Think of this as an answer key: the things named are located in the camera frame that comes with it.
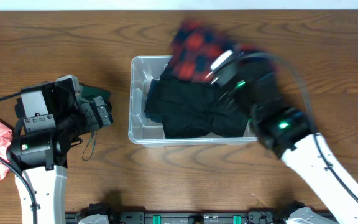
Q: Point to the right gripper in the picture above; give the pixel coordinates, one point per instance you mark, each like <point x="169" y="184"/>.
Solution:
<point x="230" y="95"/>

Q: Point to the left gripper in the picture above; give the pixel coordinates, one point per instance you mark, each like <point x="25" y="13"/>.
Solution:
<point x="95" y="111"/>

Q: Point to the green garment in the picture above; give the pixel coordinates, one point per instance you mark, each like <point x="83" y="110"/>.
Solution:
<point x="90" y="92"/>

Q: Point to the red plaid flannel garment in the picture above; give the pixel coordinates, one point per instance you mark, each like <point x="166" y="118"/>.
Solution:
<point x="195" y="47"/>

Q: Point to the black garment pile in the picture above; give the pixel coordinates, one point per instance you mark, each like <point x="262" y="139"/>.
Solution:
<point x="192" y="110"/>

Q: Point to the dark navy garment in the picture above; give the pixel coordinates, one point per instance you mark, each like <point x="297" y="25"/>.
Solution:
<point x="154" y="102"/>

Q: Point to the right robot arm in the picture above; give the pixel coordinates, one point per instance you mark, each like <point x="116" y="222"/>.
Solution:
<point x="288" y="131"/>

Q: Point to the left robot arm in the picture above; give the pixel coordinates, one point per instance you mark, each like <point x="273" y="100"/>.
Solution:
<point x="52" y="118"/>

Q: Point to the clear plastic storage bin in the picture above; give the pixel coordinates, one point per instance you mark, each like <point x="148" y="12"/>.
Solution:
<point x="141" y="130"/>

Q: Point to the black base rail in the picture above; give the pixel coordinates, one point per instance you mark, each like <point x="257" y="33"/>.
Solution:
<point x="295" y="213"/>

